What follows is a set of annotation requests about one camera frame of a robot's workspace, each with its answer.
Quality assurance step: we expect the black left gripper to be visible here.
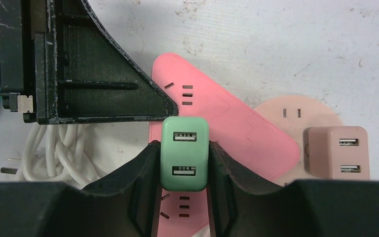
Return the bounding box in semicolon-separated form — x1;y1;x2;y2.
0;0;178;124

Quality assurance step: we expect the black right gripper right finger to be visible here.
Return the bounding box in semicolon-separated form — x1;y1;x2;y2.
208;142;379;237

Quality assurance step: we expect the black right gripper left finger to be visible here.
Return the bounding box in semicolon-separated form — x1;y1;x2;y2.
0;141;161;237

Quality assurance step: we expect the green plug adapter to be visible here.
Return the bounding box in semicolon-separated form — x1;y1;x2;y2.
160;116;209;192

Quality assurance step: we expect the beige plug on round socket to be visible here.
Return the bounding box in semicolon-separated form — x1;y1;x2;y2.
303;126;370;181

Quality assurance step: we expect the white coiled cable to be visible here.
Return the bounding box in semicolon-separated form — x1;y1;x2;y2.
0;123;112;189

